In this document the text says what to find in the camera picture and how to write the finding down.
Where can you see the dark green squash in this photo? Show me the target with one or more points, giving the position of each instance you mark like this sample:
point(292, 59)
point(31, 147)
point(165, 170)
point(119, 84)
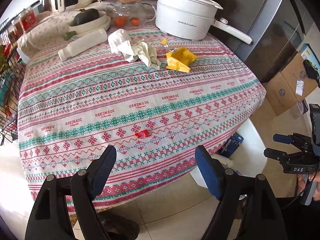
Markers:
point(85, 16)

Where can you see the red-labelled glass jar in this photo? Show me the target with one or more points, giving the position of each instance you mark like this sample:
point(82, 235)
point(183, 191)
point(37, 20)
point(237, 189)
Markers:
point(27, 19)

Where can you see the red candy wrapper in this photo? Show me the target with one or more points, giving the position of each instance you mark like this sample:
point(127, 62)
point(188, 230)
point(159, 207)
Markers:
point(143, 134)

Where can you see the small orange right in teapot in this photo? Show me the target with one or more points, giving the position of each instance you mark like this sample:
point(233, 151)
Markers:
point(135, 21)

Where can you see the white stacked bowls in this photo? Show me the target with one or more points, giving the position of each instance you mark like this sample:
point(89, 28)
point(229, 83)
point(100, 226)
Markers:
point(103, 22)

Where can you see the brown furry slipper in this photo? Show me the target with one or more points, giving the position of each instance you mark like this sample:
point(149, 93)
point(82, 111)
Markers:
point(118, 227)

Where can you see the upper cardboard box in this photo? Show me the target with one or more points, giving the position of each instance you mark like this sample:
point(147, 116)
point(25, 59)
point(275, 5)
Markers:
point(297, 79)

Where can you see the yellow sandwich wrapper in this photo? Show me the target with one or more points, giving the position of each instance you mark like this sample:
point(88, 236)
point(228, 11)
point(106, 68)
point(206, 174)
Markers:
point(180, 59)

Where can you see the white electric cooking pot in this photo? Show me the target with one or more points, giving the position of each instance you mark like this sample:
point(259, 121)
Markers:
point(192, 19)

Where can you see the patterned handmade tablecloth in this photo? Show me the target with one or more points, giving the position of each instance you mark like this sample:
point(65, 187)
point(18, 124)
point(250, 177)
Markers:
point(70, 111)

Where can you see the small orange left in teapot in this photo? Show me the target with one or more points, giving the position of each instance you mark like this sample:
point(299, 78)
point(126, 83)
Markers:
point(120, 21)

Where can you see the dark grey refrigerator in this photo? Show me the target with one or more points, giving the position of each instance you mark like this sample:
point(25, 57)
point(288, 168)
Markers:
point(277, 28)

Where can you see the glass teapot with cork lid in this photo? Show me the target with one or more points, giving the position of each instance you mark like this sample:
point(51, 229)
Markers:
point(132, 8)

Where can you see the white trash bin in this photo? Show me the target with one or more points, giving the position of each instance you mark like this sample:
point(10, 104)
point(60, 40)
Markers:
point(248, 159)

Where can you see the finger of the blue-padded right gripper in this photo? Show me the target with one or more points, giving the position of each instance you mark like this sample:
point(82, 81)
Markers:
point(280, 156)

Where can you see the yellow torn wrapper strip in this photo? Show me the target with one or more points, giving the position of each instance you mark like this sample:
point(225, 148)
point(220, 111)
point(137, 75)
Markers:
point(164, 43)

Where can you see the white tissue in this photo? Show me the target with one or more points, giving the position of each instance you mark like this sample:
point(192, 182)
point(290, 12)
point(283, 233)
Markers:
point(120, 44)

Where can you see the small orange in teapot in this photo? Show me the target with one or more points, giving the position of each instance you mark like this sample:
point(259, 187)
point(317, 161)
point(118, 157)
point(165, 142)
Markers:
point(120, 21)
point(135, 21)

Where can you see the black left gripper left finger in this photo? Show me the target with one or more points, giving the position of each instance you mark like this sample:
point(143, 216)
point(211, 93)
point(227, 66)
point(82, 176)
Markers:
point(49, 218)

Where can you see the black wire rack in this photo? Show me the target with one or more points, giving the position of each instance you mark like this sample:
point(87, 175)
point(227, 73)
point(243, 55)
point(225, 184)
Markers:
point(13, 64)

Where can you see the blue carton box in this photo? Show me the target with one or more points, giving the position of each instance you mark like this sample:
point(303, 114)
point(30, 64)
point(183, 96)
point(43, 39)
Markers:
point(231, 145)

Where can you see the white plastic bottle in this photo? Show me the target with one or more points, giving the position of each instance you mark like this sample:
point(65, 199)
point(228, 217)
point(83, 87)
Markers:
point(82, 44)

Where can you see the person's right hand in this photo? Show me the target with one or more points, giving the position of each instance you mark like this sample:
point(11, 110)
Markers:
point(301, 184)

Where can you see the black object on box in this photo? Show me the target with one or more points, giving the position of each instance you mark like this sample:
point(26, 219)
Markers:
point(311, 72)

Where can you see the floral cream cloth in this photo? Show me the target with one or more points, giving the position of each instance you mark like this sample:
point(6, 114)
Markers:
point(50, 30)

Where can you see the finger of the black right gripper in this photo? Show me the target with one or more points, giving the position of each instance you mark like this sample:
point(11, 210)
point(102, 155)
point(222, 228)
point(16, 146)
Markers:
point(293, 139)

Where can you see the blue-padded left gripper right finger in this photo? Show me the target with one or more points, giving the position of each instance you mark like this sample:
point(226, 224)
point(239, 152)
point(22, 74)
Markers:
point(249, 199)

